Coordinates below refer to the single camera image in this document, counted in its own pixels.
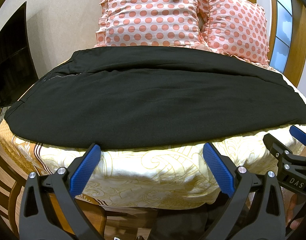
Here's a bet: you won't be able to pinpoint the person's right hand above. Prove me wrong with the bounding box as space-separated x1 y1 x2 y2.
286 194 303 230

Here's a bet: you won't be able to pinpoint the right pink polka-dot pillow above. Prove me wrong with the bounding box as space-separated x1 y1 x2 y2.
198 0 269 65

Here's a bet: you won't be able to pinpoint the yellow patterned bed mattress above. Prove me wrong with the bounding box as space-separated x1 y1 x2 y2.
0 68 306 209

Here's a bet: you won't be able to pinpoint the arched wooden frame window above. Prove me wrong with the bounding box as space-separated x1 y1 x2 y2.
248 0 306 87

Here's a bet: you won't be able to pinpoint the wooden chair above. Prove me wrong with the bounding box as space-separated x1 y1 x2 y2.
0 145 106 238

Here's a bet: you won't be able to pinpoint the left pink polka-dot pillow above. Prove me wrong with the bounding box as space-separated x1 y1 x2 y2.
96 0 209 50

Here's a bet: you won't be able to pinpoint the pink polka-dot pillow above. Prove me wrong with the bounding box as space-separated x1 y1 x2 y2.
198 0 269 65
96 0 209 50

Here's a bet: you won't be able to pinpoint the black pants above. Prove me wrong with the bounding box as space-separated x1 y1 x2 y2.
5 46 306 150

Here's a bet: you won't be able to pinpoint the black television screen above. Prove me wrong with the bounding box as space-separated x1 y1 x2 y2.
0 2 38 108

